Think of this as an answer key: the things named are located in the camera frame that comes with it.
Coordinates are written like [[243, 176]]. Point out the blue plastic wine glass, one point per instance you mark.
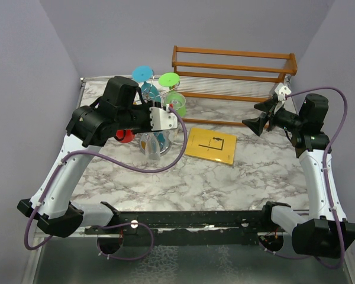
[[145, 75]]

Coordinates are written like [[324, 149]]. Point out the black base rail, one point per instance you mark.
[[188, 228]]

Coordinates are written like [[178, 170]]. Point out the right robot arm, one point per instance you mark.
[[326, 232]]

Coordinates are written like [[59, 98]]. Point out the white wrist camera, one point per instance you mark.
[[281, 90], [161, 119]]

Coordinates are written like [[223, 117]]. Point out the yellow book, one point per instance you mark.
[[211, 145]]

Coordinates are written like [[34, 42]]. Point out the clear small glass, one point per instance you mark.
[[155, 145]]

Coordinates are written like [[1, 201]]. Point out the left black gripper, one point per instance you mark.
[[145, 106]]

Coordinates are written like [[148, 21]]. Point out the green plastic wine glass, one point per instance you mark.
[[171, 81]]

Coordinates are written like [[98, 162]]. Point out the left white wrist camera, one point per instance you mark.
[[161, 119]]

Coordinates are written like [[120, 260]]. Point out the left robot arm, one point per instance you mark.
[[110, 116]]

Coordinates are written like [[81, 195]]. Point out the wooden shelf rack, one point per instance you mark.
[[231, 82]]

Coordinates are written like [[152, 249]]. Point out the clear champagne flute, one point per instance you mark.
[[177, 100]]

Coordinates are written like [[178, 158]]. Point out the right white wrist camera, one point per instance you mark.
[[281, 90]]

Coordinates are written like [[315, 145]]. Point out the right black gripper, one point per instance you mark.
[[257, 123]]

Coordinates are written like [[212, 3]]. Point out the red plastic wine glass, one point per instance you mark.
[[124, 136]]

